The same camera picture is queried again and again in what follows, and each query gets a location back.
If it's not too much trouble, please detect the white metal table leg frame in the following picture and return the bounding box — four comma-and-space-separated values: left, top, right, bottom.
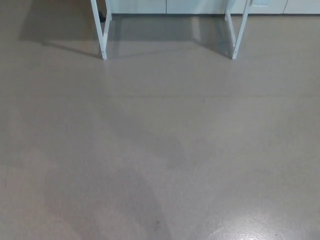
224, 0, 251, 61
90, 0, 113, 60

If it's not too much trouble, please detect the white cabinet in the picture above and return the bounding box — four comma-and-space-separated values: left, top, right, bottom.
110, 0, 320, 15

